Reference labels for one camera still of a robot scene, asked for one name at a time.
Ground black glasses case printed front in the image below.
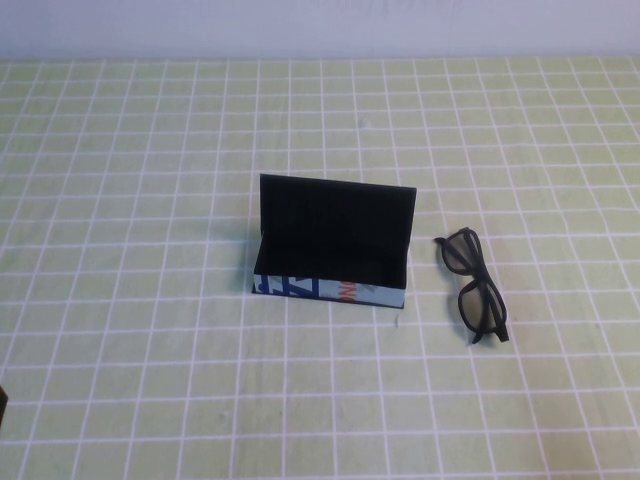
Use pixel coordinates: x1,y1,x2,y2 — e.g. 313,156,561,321
248,172,418,311

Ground black frame glasses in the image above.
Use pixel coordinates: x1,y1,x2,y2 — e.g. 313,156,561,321
433,226,513,347

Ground green white-grid tablecloth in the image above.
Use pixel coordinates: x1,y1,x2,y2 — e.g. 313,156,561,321
0,55,640,480

